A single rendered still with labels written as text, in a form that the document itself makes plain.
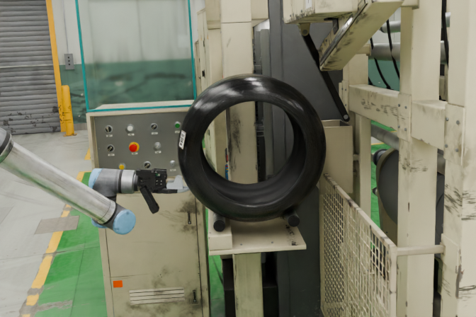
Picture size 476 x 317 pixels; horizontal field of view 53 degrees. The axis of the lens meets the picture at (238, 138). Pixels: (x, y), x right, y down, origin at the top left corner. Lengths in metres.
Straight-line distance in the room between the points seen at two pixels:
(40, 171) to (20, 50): 9.33
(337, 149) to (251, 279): 0.73
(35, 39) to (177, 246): 8.63
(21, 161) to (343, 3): 1.08
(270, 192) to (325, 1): 0.89
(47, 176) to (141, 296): 1.29
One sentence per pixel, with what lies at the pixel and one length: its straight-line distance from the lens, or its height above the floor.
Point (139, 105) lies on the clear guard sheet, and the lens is 2.47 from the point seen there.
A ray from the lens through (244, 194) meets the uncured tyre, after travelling 2.05.
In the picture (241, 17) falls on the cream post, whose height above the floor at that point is 1.68.
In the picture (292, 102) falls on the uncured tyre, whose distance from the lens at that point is 1.73.
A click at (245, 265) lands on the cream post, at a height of 0.56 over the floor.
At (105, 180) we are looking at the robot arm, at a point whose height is 1.09.
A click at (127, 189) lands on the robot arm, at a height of 1.05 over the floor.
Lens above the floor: 1.54
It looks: 11 degrees down
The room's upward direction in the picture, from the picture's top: 3 degrees counter-clockwise
